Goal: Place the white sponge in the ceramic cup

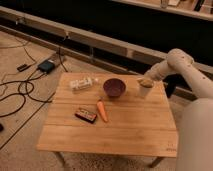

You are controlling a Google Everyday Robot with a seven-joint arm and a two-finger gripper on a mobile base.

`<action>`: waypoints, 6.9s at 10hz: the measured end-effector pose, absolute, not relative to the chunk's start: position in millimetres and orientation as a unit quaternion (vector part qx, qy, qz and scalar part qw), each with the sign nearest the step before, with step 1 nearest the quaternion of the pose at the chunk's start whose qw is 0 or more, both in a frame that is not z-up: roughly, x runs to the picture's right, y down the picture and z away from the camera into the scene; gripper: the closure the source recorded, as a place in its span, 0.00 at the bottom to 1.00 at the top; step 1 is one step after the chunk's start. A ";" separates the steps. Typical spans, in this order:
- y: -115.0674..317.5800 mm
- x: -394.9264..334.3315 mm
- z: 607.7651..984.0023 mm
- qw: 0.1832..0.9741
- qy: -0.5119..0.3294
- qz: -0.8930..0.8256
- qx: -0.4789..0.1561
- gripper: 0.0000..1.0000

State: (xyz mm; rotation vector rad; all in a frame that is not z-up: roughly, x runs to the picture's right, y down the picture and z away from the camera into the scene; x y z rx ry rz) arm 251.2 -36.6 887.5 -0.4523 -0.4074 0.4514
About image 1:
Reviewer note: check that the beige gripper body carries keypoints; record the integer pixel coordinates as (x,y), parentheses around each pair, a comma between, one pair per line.
(146,82)

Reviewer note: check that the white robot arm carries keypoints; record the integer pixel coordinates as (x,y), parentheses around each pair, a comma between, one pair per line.
(195,133)

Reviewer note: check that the white ceramic cup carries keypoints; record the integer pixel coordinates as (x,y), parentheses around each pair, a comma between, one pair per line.
(144,90)

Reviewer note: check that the purple bowl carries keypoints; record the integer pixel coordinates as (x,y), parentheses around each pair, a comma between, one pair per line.
(114,87)

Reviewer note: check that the wooden table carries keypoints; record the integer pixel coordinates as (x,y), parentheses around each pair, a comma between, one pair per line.
(136,125)

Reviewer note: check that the orange carrot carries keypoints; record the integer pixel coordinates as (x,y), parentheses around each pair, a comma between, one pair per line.
(102,111)

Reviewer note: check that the black power adapter box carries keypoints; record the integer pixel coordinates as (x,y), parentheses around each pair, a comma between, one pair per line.
(46,66)

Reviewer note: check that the small black plug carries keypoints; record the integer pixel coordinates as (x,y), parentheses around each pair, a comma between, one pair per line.
(22,67)

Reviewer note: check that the long metal rail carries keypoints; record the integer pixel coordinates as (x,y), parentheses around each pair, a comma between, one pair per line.
(134,36)

